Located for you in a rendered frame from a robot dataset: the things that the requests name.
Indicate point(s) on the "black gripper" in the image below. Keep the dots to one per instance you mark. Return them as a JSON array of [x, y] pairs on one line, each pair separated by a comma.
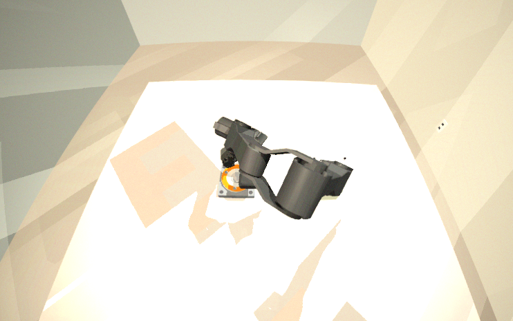
[[245, 183]]

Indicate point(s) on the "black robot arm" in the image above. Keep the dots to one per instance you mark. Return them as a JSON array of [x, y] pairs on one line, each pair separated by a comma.
[[306, 182]]

